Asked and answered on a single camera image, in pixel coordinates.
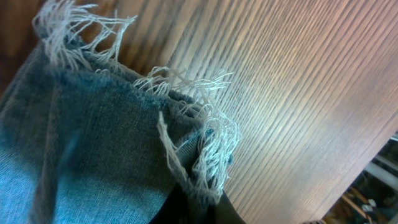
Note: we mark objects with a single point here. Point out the light blue denim jeans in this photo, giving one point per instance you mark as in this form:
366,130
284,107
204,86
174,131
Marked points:
86,140

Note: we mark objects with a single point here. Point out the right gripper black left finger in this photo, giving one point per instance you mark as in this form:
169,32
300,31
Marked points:
179,208

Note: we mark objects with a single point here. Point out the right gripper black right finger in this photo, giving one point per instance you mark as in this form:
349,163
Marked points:
223,213

